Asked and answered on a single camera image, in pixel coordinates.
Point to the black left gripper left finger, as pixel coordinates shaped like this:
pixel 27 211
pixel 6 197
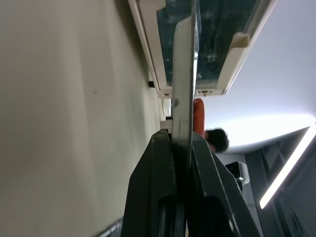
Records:
pixel 150 187

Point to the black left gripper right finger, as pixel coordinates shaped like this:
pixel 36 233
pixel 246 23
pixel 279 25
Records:
pixel 217 197

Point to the metal baking tray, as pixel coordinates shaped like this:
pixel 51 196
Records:
pixel 182 98

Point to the white toaster oven body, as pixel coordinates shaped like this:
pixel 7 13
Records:
pixel 158 49

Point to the white and black device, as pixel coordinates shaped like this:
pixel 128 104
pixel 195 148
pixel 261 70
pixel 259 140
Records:
pixel 240 172

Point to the person with dark hair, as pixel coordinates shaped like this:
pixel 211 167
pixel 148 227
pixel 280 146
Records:
pixel 218 138

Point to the long ceiling light strip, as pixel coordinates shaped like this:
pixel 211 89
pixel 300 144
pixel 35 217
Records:
pixel 286 168

